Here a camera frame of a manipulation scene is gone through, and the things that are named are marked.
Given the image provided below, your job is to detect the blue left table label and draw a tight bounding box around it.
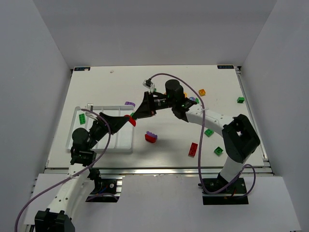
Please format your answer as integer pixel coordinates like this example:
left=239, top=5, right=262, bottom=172
left=74, top=67, right=90, bottom=72

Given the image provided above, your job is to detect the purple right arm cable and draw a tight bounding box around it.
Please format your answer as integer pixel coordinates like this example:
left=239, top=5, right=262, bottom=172
left=147, top=72, right=256, bottom=198

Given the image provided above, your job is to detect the green 2x2 lego brick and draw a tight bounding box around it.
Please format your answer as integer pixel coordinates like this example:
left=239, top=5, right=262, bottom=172
left=204, top=129, right=214, bottom=137

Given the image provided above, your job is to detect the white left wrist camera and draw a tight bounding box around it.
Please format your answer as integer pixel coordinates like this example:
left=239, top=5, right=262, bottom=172
left=83, top=103, right=97, bottom=120

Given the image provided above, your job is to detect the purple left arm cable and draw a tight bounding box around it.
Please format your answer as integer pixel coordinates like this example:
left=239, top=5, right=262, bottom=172
left=15, top=108, right=120, bottom=232

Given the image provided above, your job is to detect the purple lego on red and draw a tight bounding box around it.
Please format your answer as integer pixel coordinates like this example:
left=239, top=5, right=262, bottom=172
left=146, top=131, right=157, bottom=139

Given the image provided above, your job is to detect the white divided sorting tray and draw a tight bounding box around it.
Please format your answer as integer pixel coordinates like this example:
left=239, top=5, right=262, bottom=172
left=66, top=105, right=134, bottom=154

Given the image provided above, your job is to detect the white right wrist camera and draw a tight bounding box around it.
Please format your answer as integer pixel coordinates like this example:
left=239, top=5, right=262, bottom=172
left=143, top=78, right=155, bottom=93

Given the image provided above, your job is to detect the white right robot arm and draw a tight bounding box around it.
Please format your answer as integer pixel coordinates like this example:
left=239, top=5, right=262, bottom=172
left=132, top=79, right=260, bottom=188

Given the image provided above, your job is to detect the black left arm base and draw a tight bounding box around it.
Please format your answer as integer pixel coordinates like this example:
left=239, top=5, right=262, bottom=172
left=86, top=169, right=122, bottom=203

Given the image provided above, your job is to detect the red 2x4 lego brick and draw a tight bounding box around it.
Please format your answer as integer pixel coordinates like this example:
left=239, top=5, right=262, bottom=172
left=188, top=143, right=198, bottom=157

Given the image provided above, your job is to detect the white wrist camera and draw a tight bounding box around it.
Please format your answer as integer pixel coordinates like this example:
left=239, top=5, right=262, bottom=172
left=83, top=103, right=97, bottom=120
left=143, top=78, right=155, bottom=93

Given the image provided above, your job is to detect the blue table label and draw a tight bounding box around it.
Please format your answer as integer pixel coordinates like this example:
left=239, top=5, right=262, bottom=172
left=74, top=67, right=90, bottom=72
left=217, top=65, right=234, bottom=69

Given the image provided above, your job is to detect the purple lego brick behind tray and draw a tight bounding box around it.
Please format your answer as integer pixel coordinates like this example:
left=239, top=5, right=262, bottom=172
left=125, top=101, right=135, bottom=107

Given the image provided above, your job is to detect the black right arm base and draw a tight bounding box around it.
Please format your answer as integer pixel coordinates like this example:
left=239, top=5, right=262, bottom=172
left=202, top=178, right=249, bottom=205

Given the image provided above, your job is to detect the red curved lego brick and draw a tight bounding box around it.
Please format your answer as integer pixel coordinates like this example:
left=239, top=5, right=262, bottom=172
left=145, top=134, right=157, bottom=143

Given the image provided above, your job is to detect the small orange lego brick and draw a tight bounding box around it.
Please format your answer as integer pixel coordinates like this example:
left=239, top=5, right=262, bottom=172
left=198, top=89, right=206, bottom=97

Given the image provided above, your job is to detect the green round stud lego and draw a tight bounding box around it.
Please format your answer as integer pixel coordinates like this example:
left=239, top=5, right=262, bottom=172
left=214, top=146, right=224, bottom=156

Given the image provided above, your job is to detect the blue right table label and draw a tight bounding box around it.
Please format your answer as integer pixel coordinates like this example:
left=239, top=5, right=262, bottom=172
left=217, top=65, right=234, bottom=69

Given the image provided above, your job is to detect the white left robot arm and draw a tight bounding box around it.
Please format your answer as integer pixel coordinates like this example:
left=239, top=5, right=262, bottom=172
left=34, top=113, right=135, bottom=232

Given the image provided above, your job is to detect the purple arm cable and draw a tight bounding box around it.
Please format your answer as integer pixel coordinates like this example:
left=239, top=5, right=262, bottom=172
left=147, top=72, right=256, bottom=198
left=15, top=108, right=120, bottom=232

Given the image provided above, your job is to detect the red sloped lego brick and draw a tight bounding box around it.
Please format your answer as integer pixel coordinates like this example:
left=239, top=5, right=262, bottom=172
left=125, top=115, right=136, bottom=127

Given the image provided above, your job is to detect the green 2x3 lego brick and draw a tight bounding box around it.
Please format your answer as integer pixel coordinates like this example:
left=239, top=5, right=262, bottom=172
left=78, top=113, right=86, bottom=125

